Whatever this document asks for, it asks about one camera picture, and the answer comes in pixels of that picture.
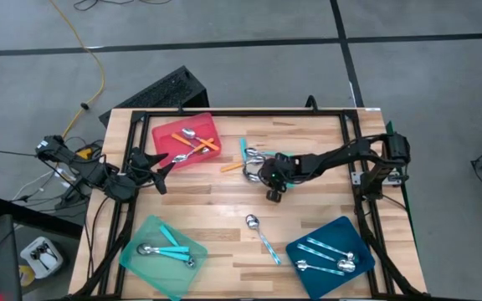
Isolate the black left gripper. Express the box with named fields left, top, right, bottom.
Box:
left=126, top=146, right=177, bottom=196

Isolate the pink translucent plastic bin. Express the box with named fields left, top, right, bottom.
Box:
left=151, top=111, right=223, bottom=171

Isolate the teal translucent plastic bin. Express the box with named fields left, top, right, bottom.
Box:
left=118, top=215, right=208, bottom=301

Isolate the blue plastic bin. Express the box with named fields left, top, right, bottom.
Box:
left=285, top=216, right=377, bottom=301

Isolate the white parts box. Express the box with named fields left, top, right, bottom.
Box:
left=19, top=236, right=64, bottom=280

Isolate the yellow tape roll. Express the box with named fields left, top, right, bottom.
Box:
left=18, top=264, right=36, bottom=288

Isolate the yellow cable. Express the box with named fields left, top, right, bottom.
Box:
left=49, top=0, right=106, bottom=141

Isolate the black floor cable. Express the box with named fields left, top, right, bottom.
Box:
left=73, top=0, right=173, bottom=12

